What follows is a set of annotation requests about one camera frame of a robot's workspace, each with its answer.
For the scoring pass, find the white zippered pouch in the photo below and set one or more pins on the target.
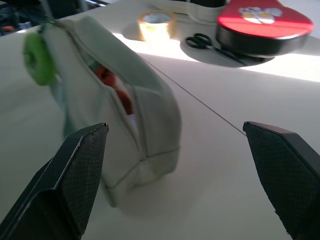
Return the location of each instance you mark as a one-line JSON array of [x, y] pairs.
[[120, 100]]

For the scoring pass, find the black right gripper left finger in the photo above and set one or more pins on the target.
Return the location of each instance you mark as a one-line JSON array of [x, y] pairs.
[[62, 190]]

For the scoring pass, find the round tin red lid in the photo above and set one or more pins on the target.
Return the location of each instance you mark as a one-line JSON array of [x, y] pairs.
[[262, 27]]

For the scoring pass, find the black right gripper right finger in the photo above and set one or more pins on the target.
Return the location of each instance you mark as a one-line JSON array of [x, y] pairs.
[[290, 175]]

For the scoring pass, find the clear packing tape roll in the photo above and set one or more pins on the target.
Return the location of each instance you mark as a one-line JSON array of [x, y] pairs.
[[157, 25]]

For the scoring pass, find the green ring charm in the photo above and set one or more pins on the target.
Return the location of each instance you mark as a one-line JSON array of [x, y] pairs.
[[37, 60]]

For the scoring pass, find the white tape roll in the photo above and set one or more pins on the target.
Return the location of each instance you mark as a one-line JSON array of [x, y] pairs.
[[203, 13]]

